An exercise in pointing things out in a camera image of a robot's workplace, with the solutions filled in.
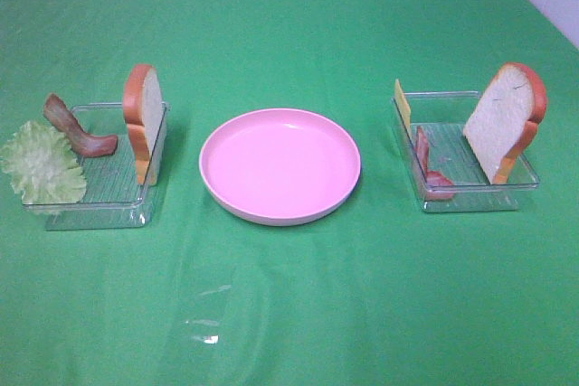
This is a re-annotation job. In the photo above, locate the red bacon strip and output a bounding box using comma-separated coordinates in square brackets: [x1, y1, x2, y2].
[414, 127, 454, 201]

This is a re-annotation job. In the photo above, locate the toast bread slice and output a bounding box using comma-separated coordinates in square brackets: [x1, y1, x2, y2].
[463, 62, 548, 184]
[122, 63, 164, 185]

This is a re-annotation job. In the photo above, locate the brown bacon strip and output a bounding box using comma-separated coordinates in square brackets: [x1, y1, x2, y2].
[43, 93, 118, 157]

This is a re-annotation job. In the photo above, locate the green lettuce leaf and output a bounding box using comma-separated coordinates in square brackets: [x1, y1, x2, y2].
[1, 120, 87, 205]

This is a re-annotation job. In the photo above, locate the pink round plate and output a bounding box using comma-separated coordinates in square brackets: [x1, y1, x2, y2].
[199, 108, 361, 226]

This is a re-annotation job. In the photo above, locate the yellow cheese slice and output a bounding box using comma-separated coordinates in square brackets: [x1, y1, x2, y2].
[394, 79, 413, 142]

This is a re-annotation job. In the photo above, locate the clear tape strip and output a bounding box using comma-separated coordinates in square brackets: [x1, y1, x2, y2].
[171, 264, 233, 347]

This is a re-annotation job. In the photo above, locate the green tablecloth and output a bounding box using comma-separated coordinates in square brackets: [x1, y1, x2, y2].
[1, 0, 578, 385]

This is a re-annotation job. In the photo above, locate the right clear plastic tray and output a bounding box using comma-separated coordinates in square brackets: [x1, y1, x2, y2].
[392, 90, 539, 213]

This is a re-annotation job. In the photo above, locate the clear plastic tray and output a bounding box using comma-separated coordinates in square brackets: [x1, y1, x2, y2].
[24, 102, 170, 231]
[392, 90, 539, 213]

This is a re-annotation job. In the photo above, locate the left clear plastic tray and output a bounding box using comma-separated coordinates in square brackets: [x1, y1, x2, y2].
[24, 102, 170, 231]

